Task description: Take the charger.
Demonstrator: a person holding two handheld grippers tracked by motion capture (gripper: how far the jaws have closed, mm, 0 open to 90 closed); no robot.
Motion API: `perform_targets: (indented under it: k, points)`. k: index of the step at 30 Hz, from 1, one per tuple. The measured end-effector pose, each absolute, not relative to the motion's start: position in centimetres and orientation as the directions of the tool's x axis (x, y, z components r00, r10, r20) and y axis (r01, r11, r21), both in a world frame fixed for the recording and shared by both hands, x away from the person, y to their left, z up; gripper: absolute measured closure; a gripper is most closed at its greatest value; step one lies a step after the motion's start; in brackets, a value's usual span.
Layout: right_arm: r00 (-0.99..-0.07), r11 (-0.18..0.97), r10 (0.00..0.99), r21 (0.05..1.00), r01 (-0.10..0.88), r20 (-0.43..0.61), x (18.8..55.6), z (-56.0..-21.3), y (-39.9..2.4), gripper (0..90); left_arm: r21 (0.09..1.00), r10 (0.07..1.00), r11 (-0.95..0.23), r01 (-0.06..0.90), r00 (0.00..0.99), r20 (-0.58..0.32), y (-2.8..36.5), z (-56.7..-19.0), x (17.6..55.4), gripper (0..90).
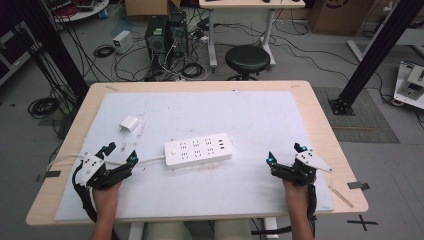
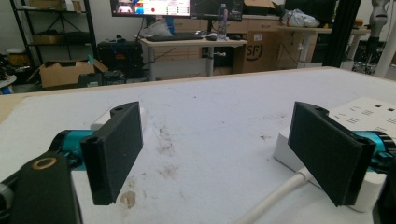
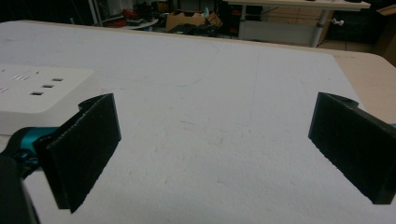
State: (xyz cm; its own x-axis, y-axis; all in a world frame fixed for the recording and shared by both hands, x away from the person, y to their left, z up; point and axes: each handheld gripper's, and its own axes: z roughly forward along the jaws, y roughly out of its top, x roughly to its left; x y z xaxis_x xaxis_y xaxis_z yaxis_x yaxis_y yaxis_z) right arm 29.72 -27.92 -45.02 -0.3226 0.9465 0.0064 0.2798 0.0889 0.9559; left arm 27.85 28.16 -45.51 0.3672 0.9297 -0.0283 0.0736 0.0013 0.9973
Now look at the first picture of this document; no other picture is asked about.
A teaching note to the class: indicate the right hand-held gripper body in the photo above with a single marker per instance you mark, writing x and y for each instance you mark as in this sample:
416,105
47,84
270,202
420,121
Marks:
310,161

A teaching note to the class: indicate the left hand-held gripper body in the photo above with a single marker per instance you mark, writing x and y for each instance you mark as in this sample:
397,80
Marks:
91,166

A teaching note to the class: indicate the white charger adapter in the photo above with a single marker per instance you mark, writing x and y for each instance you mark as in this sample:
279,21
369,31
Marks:
129,123

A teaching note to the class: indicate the white power strip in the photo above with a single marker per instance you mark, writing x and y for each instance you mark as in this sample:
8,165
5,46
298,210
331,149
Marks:
174,160

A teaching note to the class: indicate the person's left hand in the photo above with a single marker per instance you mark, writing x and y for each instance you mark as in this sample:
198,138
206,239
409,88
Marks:
106,198

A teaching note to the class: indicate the person's right hand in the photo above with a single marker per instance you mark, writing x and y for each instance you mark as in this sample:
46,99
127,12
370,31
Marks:
295,196

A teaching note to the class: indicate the black tape piece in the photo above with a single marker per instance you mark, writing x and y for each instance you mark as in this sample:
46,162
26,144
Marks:
50,174
358,185

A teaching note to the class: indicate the thin wooden strip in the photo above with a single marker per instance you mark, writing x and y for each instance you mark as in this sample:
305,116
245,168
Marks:
341,197

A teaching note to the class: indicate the white table mat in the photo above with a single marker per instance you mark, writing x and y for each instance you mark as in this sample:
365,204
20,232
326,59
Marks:
233,110

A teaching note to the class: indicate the grey floor mat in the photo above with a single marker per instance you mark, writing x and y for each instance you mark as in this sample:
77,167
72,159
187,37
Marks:
366,126

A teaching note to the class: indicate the white table leg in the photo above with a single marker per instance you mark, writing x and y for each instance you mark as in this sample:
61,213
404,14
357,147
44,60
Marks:
136,231
271,227

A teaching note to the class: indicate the person's left leg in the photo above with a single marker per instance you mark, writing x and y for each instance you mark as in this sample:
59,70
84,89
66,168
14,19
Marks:
166,231

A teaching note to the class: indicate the person's leg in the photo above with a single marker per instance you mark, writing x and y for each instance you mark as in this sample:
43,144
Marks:
233,230
166,231

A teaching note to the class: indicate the person's right leg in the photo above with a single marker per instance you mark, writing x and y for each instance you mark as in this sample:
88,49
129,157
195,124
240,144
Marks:
233,230

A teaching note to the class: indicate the black tape cross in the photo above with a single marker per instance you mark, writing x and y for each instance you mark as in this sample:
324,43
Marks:
362,222

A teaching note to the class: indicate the black round stool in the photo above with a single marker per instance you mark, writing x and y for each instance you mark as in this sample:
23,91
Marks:
247,58

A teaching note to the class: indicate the white power supply box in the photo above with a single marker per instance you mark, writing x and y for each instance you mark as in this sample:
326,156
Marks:
122,41

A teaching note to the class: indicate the black computer tower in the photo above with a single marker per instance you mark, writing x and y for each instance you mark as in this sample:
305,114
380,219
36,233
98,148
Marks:
178,33
156,40

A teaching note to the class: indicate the white machine with panel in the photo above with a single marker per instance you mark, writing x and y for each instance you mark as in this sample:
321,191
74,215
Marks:
408,86

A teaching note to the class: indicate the grey metal rack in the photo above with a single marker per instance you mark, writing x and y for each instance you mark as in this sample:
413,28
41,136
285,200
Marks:
13,63

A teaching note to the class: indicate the round white table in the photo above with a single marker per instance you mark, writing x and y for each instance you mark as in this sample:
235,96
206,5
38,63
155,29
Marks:
83,14

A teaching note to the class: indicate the cardboard box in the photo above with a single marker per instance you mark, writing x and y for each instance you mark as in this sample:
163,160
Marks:
340,16
151,7

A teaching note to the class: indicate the white desk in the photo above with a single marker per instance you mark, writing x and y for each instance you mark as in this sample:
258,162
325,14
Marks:
250,4

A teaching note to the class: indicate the black aluminium post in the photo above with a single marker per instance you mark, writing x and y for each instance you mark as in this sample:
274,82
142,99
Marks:
56,50
376,50

